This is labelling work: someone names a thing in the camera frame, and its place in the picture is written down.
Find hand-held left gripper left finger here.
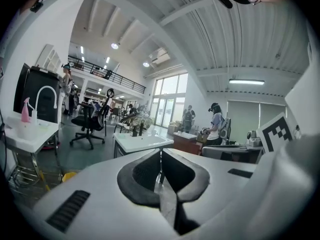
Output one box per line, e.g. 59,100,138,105
23,148,179,240

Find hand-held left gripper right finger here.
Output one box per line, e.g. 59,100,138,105
161,147,258,231

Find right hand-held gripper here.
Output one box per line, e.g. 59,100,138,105
179,42,320,240

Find white sink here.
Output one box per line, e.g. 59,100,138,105
0,115,60,155
201,143,265,164
112,131,175,159

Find yellow bin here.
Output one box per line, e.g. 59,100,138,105
61,171,78,183

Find wooden cabinet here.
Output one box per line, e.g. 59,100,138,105
172,131,203,156

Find metal rack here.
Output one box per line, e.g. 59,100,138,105
6,150,64,194

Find black office chair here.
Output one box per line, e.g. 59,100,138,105
69,88,116,151

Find glass doors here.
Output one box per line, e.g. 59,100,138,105
149,72,189,129

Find ceiling tube lamp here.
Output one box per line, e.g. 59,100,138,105
228,78,266,86

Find black cabinet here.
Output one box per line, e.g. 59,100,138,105
13,62,63,124

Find pink spray bottle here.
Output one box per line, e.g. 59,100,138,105
20,96,35,123

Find white faucet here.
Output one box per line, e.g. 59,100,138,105
31,85,58,125

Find black balcony railing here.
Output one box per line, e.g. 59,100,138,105
67,55,147,95

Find ceiling air conditioner unit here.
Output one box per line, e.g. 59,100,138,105
148,47,172,65

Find yellow wire patterned chair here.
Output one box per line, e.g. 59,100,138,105
114,115,154,134

